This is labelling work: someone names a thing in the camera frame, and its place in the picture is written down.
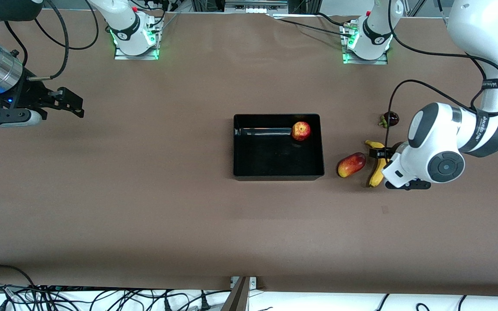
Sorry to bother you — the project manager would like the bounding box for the grey metal post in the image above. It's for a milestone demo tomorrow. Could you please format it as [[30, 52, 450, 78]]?
[[221, 276, 250, 311]]

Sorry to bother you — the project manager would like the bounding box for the table cover sheet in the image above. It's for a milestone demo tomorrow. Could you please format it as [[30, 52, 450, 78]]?
[[0, 9, 498, 298]]

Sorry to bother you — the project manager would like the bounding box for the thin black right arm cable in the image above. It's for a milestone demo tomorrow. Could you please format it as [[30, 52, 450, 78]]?
[[4, 21, 29, 66]]

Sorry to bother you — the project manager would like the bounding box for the arched black cable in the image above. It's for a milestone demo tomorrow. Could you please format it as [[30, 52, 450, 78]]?
[[0, 264, 38, 289]]

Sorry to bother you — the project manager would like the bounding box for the white cloth sheet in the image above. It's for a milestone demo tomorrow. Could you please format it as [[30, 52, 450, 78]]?
[[0, 287, 498, 311]]

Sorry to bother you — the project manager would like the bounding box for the looping black right arm cable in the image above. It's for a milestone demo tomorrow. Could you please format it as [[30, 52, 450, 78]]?
[[34, 0, 100, 50]]

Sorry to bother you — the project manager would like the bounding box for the red yellow mango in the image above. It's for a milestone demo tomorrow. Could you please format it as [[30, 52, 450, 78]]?
[[337, 152, 367, 178]]

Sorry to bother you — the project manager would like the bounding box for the red yellow apple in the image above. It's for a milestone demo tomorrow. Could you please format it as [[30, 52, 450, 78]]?
[[291, 121, 312, 142]]

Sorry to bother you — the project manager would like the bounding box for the yellow banana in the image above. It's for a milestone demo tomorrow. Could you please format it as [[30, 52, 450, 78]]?
[[365, 140, 390, 188]]

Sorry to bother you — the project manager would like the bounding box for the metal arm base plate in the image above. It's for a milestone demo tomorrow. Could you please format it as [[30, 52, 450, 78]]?
[[342, 19, 389, 65], [114, 17, 160, 60]]

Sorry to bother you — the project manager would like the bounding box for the black cable with metal plug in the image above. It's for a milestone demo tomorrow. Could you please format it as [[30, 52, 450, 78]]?
[[28, 0, 70, 82]]

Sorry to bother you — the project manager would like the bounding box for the black plastic box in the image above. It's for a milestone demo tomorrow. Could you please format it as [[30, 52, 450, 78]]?
[[233, 114, 325, 181]]

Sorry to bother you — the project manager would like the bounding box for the small metal bracket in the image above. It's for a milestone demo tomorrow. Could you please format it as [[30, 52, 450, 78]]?
[[230, 276, 257, 289]]

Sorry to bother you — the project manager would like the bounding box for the black cable across table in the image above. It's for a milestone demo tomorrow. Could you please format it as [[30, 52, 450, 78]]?
[[280, 18, 347, 36]]

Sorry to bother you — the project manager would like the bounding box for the silver equipment box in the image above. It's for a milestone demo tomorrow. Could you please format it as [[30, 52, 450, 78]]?
[[224, 0, 289, 13]]

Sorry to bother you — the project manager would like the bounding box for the dark purple mangosteen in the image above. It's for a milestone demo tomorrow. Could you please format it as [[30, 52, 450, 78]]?
[[378, 111, 400, 129]]

